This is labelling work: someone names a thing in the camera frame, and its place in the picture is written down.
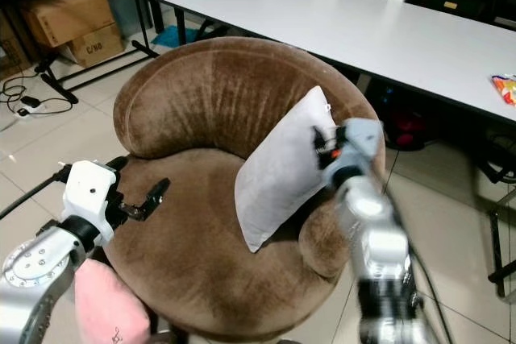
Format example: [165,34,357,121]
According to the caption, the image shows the pink pillow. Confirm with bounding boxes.
[74,259,153,344]

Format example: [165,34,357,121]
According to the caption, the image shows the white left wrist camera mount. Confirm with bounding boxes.
[62,160,123,228]

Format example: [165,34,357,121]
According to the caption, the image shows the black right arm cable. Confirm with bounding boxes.
[387,163,456,344]

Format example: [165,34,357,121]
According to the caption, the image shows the colourful snack packet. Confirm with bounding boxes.
[490,74,516,108]

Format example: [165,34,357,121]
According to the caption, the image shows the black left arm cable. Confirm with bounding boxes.
[0,168,72,220]

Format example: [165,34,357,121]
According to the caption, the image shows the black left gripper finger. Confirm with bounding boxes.
[131,178,171,222]

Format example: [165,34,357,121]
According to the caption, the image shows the teal floor mat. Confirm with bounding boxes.
[152,25,201,48]

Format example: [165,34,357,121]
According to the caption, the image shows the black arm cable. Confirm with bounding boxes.
[0,168,72,220]
[387,163,456,344]

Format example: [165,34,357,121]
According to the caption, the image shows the white power strip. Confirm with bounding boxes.
[18,96,51,116]

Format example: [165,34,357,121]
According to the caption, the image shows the long white table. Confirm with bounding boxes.
[156,0,516,125]

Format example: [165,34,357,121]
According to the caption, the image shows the grey square pillow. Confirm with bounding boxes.
[234,86,339,254]

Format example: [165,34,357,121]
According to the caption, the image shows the black metal rack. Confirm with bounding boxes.
[39,0,160,105]

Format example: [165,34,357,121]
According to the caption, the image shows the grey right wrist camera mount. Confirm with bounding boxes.
[340,118,385,170]

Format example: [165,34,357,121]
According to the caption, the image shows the black power cable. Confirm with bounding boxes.
[0,74,77,117]

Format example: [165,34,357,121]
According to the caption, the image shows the dark labelled cardboard box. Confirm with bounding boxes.
[0,14,35,81]

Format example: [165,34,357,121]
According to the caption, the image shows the brown round velvet sofa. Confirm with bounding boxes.
[103,36,387,342]

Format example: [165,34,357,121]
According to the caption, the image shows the small printed cardboard box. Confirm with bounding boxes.
[66,23,127,68]

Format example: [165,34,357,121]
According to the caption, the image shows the black metal chair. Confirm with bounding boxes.
[482,141,516,298]

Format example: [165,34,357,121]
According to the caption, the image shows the large brown cardboard box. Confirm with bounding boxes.
[23,0,116,48]

